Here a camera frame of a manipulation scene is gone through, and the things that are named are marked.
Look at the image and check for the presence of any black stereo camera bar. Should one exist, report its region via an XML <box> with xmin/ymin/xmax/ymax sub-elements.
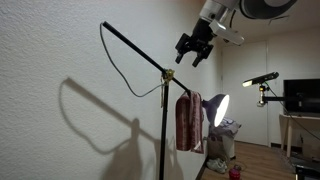
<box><xmin>242</xmin><ymin>71</ymin><xmax>280</xmax><ymax>88</ymax></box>

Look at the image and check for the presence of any black flat screen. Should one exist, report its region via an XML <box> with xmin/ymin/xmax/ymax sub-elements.
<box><xmin>283</xmin><ymin>78</ymin><xmax>320</xmax><ymax>116</ymax></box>

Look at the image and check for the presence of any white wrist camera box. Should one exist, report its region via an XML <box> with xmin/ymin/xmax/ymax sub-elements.
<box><xmin>209</xmin><ymin>19</ymin><xmax>245</xmax><ymax>47</ymax></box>

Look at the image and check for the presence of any grey lamp cord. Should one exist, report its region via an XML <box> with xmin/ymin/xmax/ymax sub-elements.
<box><xmin>99</xmin><ymin>23</ymin><xmax>166</xmax><ymax>99</ymax></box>

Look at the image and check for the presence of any light wooden table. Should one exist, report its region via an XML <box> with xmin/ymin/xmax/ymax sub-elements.
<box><xmin>278</xmin><ymin>113</ymin><xmax>320</xmax><ymax>158</ymax></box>

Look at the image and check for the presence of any plain white door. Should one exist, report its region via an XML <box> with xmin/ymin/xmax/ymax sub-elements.
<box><xmin>221</xmin><ymin>40</ymin><xmax>269</xmax><ymax>147</ymax></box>

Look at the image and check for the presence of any grey laundry basket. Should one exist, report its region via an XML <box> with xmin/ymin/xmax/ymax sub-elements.
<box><xmin>207</xmin><ymin>128</ymin><xmax>236</xmax><ymax>162</ymax></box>

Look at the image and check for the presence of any black lamp head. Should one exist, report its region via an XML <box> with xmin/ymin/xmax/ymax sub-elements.
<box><xmin>201</xmin><ymin>93</ymin><xmax>231</xmax><ymax>128</ymax></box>

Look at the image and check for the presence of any pile of grey clothes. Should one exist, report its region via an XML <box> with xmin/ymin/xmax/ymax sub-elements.
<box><xmin>213</xmin><ymin>117</ymin><xmax>242</xmax><ymax>137</ymax></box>

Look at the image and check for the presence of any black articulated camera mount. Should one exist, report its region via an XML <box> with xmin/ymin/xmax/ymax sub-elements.
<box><xmin>256</xmin><ymin>84</ymin><xmax>306</xmax><ymax>108</ymax></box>

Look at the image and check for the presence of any white sneaker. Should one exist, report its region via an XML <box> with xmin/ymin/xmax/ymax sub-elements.
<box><xmin>205</xmin><ymin>158</ymin><xmax>224</xmax><ymax>170</ymax></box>
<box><xmin>213</xmin><ymin>161</ymin><xmax>229</xmax><ymax>175</ymax></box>

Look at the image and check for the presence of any black camera cable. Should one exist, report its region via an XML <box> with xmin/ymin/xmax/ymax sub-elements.
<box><xmin>265</xmin><ymin>83</ymin><xmax>320</xmax><ymax>142</ymax></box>

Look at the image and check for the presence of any red patterned towel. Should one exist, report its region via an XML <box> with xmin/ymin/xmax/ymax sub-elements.
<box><xmin>174</xmin><ymin>90</ymin><xmax>205</xmax><ymax>155</ymax></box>

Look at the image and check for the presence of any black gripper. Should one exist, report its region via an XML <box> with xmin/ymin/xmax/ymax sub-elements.
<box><xmin>174</xmin><ymin>18</ymin><xmax>216</xmax><ymax>68</ymax></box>

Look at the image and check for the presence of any red bottle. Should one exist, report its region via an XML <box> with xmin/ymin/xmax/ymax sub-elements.
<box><xmin>228</xmin><ymin>164</ymin><xmax>242</xmax><ymax>180</ymax></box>

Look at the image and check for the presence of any black boom lamp stand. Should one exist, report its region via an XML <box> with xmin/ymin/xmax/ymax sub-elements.
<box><xmin>100</xmin><ymin>20</ymin><xmax>194</xmax><ymax>180</ymax></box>

